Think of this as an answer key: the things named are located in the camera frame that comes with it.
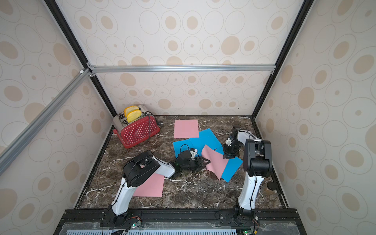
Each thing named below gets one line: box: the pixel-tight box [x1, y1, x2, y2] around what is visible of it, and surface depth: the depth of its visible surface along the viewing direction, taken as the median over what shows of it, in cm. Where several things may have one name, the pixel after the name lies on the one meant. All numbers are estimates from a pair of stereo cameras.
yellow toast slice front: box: [126, 109, 142, 123], surface depth 94 cm
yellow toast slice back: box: [123, 105, 140, 118], surface depth 97 cm
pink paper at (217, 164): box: [201, 144, 230, 181], surface depth 96 cm
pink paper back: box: [173, 119, 199, 139], surface depth 116 cm
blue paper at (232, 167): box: [214, 147, 244, 183], surface depth 93 cm
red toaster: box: [112, 111, 161, 149], surface depth 97 cm
